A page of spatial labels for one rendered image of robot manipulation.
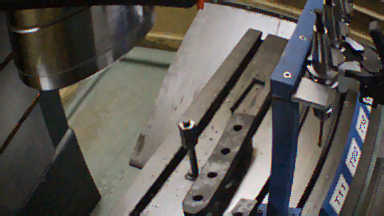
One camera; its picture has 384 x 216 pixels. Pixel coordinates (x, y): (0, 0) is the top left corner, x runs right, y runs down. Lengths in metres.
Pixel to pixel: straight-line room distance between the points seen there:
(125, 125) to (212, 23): 0.39
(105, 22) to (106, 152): 1.24
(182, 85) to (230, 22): 0.24
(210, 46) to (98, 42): 1.19
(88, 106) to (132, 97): 0.17
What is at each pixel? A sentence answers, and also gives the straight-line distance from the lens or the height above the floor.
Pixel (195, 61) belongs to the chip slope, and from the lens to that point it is 1.54.
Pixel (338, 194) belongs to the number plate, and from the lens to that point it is 0.91.
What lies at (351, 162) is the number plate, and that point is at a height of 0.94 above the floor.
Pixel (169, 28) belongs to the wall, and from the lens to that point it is 1.82.
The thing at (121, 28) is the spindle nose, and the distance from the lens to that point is 0.38.
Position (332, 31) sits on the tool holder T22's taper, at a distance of 0.79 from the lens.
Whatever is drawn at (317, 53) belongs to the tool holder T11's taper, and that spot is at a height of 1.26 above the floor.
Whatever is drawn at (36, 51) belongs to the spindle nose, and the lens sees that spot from 0.38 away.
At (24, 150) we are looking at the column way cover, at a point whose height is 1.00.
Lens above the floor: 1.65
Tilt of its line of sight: 40 degrees down
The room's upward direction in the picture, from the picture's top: 9 degrees counter-clockwise
